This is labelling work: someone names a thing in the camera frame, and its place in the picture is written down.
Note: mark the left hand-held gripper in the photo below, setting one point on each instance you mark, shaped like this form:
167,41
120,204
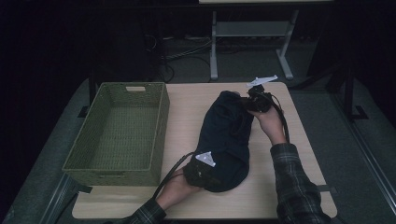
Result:
200,172

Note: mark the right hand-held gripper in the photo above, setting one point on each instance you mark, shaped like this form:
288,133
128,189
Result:
258,99

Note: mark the dark navy fishbone print garment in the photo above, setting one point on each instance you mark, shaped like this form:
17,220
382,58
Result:
225,133

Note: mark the green woven basket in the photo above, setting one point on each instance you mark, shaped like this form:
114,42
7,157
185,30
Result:
121,133

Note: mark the person's right hand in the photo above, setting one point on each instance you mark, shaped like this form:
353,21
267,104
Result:
271,124

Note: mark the person's left hand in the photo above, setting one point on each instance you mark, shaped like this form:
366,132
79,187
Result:
177,189

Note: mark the black metal stand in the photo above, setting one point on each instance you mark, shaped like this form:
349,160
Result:
350,93
90,93

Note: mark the white metal desk frame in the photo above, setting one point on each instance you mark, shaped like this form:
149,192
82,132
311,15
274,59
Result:
252,29

